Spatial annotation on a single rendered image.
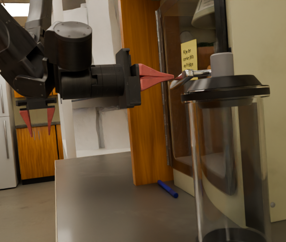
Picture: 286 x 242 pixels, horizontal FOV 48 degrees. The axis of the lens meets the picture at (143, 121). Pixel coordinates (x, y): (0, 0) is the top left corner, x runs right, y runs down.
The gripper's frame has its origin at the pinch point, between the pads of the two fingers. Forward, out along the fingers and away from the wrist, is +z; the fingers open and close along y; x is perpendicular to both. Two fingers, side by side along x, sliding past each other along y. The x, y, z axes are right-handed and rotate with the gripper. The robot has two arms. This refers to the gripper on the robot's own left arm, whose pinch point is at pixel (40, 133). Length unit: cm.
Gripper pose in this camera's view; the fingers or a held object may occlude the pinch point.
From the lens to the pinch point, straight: 90.9
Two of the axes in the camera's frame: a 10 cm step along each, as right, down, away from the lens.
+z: 0.9, 9.9, 0.5
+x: -2.8, -0.3, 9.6
